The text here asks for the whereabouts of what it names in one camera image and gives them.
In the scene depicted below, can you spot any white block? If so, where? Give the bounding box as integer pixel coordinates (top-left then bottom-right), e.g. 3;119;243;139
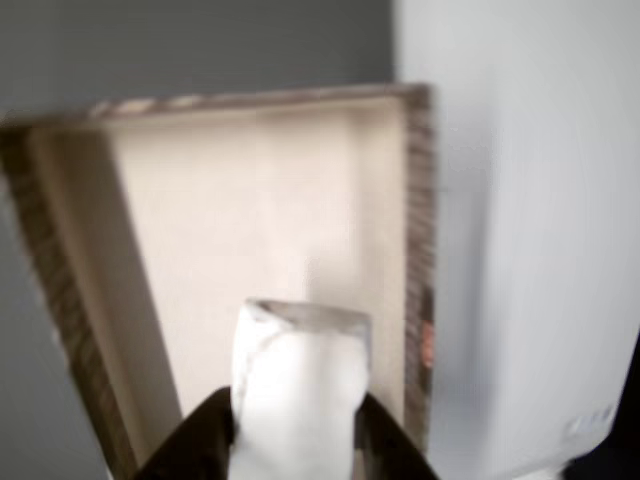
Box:
227;297;374;480

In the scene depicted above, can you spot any printed cardboard box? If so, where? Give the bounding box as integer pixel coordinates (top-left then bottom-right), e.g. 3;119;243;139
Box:
0;82;436;480

